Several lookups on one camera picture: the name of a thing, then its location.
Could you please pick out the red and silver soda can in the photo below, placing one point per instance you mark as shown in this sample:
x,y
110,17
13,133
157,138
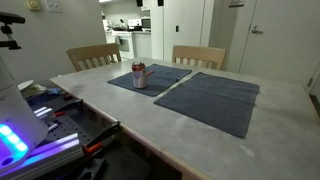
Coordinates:
x,y
139,76

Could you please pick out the small blue object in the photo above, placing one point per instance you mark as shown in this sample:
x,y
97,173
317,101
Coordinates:
x,y
53,90

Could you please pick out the small black wall switch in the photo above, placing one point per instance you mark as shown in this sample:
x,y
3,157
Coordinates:
x,y
177,28

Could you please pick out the black camera on tripod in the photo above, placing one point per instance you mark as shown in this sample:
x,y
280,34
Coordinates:
x,y
10,18

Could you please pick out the white kitchen cabinet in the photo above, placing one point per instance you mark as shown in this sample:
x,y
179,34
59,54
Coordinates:
x,y
142,45

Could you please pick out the dark blue cloth mat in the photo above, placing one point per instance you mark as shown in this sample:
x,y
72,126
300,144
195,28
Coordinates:
x,y
213,100
166,77

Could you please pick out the white light switch plate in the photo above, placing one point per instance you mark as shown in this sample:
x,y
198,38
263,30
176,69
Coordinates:
x,y
53,5

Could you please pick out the aluminium extrusion rail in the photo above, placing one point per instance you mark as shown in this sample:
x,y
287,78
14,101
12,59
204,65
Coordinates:
x,y
50,151

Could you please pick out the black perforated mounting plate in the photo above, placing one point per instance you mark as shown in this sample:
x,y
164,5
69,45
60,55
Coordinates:
x,y
70,128

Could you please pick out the white door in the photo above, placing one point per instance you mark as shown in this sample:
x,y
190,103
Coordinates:
x,y
283,43

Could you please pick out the stack of papers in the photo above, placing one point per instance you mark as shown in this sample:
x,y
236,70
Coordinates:
x,y
35,91

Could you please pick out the black bracket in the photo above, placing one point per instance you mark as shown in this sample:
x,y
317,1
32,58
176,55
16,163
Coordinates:
x,y
93,168

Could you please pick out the small aluminium block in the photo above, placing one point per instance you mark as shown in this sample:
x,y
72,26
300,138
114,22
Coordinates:
x,y
43,112

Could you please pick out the microwave oven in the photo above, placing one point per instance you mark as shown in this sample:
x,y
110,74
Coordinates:
x,y
146,23

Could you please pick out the white kitchen stove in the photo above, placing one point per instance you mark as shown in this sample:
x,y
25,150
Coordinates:
x,y
126,46

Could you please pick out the light wooden chair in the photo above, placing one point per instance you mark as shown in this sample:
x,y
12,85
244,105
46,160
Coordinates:
x,y
200,52
93,52

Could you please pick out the white countertop appliance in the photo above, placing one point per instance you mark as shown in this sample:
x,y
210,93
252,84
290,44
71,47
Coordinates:
x,y
134,24

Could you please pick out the grey wall sign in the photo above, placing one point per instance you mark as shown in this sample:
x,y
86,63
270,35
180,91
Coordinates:
x,y
236,3

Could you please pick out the beige wall thermostat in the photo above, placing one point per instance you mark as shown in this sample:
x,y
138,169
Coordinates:
x,y
33,4

